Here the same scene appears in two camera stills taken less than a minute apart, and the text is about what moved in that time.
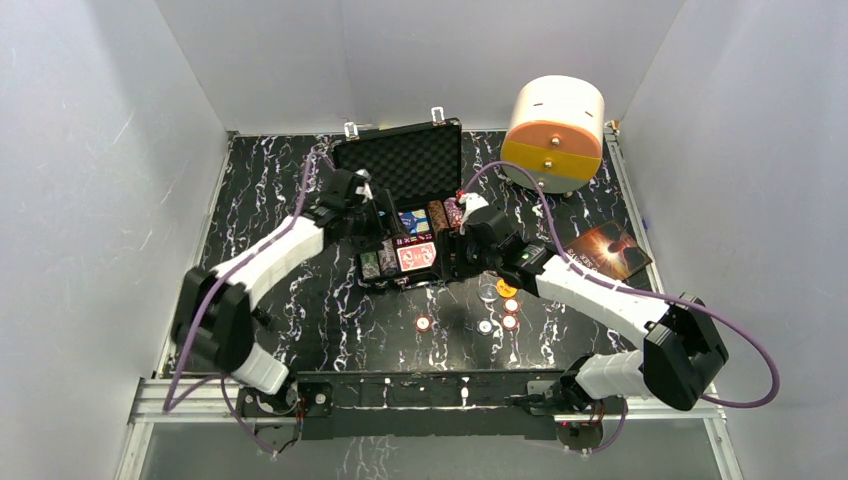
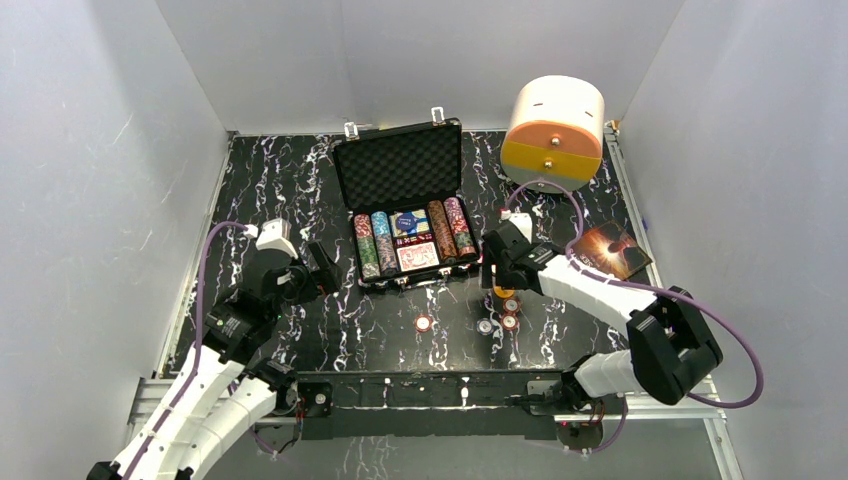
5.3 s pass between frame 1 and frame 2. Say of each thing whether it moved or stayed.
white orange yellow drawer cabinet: stayed
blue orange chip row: stayed
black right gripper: moved
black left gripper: moved
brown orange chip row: stayed
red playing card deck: stayed
